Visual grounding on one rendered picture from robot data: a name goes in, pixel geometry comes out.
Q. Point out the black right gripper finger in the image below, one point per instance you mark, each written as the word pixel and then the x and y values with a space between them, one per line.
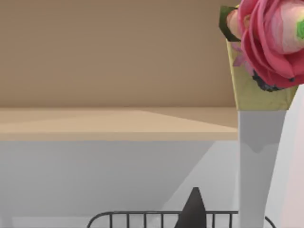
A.
pixel 193 211

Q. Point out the pink flower bouquet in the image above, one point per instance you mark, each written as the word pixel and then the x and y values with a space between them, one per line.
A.
pixel 261 99

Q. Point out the wooden shelf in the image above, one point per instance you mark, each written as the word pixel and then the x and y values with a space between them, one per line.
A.
pixel 114 71

